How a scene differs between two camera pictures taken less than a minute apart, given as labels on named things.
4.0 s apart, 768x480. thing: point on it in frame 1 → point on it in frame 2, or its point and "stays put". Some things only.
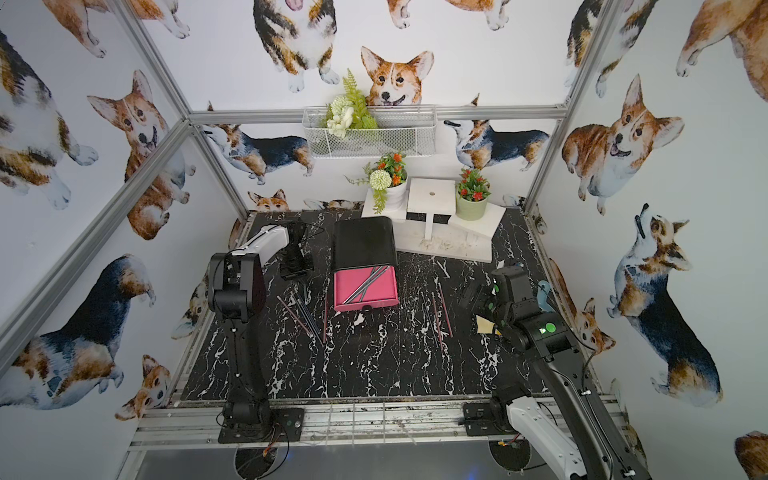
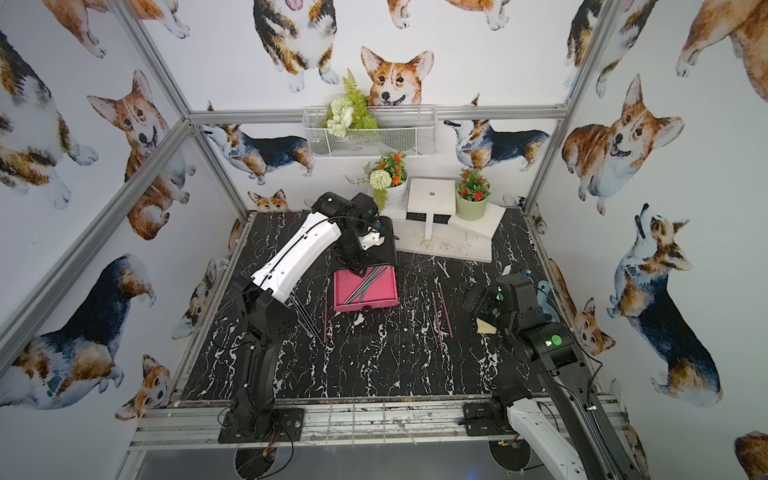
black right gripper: x=485 y=291 stays put
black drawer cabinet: x=363 y=243 stays put
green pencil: x=379 y=273 stays put
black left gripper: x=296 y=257 → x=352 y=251
